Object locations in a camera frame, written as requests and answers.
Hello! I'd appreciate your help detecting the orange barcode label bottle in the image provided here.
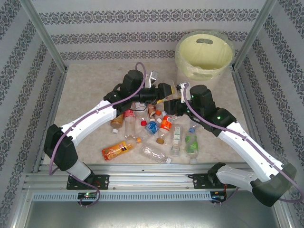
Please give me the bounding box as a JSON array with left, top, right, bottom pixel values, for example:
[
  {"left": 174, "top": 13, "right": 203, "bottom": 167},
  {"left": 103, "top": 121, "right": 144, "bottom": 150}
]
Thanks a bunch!
[{"left": 156, "top": 115, "right": 174, "bottom": 145}]

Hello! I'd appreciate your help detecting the blue label bottle white cap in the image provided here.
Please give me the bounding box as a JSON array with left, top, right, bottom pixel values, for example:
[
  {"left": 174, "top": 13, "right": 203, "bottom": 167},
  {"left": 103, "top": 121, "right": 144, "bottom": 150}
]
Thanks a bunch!
[{"left": 139, "top": 118, "right": 160, "bottom": 143}]

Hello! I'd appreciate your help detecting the long clear red label bottle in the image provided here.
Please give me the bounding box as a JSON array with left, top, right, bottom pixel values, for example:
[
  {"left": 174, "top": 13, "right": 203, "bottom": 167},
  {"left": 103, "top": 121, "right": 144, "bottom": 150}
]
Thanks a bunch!
[{"left": 124, "top": 108, "right": 136, "bottom": 140}]

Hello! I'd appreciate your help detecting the white green label clear bottle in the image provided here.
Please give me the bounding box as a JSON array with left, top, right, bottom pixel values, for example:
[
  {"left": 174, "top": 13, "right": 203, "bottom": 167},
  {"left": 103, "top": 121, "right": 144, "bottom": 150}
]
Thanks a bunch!
[{"left": 170, "top": 125, "right": 182, "bottom": 158}]

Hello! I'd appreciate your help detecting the amber tea bottle white cap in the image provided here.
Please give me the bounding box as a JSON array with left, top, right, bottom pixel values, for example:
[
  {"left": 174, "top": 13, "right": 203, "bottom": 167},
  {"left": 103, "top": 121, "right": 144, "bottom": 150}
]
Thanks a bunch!
[{"left": 110, "top": 113, "right": 126, "bottom": 134}]

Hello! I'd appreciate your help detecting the clear unlabelled bottle white cap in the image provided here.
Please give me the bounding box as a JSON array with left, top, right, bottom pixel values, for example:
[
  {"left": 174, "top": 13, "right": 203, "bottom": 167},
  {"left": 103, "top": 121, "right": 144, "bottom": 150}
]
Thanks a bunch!
[{"left": 139, "top": 145, "right": 172, "bottom": 164}]

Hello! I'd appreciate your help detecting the cream plastic bin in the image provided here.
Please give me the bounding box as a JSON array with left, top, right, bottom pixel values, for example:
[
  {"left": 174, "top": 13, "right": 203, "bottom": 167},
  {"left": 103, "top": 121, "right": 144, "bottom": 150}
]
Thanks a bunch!
[{"left": 175, "top": 29, "right": 236, "bottom": 81}]

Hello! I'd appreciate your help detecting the orange juice bottle orange cap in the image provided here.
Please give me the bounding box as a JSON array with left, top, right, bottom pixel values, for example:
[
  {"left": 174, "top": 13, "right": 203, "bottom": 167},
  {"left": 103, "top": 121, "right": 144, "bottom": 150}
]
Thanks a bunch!
[{"left": 101, "top": 137, "right": 143, "bottom": 162}]

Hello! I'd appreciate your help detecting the grey metal bottom panel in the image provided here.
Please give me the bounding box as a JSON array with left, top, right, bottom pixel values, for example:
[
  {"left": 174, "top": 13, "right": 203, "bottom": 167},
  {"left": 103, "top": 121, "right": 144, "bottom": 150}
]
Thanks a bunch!
[{"left": 23, "top": 201, "right": 282, "bottom": 228}]

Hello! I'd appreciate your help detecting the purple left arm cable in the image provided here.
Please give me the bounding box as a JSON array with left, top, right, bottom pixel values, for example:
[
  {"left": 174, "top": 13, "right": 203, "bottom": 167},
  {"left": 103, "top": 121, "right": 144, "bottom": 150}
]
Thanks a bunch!
[{"left": 48, "top": 62, "right": 147, "bottom": 208}]

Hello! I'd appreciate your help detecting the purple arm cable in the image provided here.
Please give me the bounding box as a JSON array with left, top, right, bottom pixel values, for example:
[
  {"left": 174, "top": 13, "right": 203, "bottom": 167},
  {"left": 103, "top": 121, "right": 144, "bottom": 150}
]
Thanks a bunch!
[
  {"left": 48, "top": 62, "right": 147, "bottom": 208},
  {"left": 182, "top": 82, "right": 300, "bottom": 205}
]

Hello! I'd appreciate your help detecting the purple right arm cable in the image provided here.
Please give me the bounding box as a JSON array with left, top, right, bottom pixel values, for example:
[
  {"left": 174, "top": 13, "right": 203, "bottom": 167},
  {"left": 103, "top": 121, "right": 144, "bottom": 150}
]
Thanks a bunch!
[{"left": 182, "top": 82, "right": 300, "bottom": 205}]

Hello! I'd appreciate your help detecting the aluminium right side rail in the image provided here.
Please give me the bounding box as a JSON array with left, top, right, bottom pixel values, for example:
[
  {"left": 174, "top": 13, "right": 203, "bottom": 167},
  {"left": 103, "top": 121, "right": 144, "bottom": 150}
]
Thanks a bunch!
[{"left": 230, "top": 67, "right": 271, "bottom": 172}]

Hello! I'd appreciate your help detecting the aluminium rail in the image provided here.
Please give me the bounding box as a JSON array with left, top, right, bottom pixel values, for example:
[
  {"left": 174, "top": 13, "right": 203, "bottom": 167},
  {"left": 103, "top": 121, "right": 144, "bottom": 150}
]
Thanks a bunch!
[
  {"left": 22, "top": 163, "right": 281, "bottom": 190},
  {"left": 32, "top": 67, "right": 69, "bottom": 173},
  {"left": 230, "top": 67, "right": 271, "bottom": 172}
]

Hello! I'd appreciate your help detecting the aluminium front rail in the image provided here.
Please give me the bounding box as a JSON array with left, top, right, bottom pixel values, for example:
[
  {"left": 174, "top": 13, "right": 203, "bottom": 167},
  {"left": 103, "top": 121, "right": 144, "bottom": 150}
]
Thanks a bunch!
[{"left": 22, "top": 163, "right": 281, "bottom": 190}]

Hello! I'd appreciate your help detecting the aluminium right frame post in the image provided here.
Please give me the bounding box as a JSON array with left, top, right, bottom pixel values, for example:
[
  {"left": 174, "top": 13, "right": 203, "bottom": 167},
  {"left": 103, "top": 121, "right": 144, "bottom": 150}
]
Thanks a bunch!
[{"left": 230, "top": 0, "right": 278, "bottom": 72}]

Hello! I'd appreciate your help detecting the aluminium frame post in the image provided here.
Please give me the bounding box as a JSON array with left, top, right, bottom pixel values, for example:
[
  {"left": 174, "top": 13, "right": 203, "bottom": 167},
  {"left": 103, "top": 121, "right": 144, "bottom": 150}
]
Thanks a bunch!
[
  {"left": 19, "top": 0, "right": 69, "bottom": 72},
  {"left": 230, "top": 0, "right": 278, "bottom": 72}
]

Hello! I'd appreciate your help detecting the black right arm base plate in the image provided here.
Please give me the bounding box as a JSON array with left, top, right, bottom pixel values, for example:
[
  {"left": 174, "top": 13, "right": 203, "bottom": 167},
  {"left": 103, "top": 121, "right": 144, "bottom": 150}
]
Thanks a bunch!
[{"left": 191, "top": 172, "right": 228, "bottom": 190}]

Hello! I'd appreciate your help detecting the aluminium left side rail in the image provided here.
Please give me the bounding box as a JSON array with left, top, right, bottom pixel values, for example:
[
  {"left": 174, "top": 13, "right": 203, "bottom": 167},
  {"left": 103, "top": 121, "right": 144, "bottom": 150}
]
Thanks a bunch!
[{"left": 32, "top": 67, "right": 69, "bottom": 173}]

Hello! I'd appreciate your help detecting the grey slotted cable duct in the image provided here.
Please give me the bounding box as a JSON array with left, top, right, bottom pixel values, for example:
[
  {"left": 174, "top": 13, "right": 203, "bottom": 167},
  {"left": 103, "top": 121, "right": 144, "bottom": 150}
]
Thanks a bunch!
[{"left": 31, "top": 191, "right": 212, "bottom": 202}]

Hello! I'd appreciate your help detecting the aluminium left frame post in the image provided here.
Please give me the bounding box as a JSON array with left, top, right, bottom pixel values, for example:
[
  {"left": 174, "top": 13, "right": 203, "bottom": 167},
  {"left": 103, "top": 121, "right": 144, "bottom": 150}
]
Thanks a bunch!
[{"left": 19, "top": 0, "right": 69, "bottom": 72}]

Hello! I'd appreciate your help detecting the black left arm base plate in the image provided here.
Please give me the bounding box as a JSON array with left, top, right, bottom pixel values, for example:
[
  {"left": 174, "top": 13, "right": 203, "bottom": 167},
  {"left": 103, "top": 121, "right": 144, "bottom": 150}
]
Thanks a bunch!
[{"left": 66, "top": 174, "right": 110, "bottom": 190}]

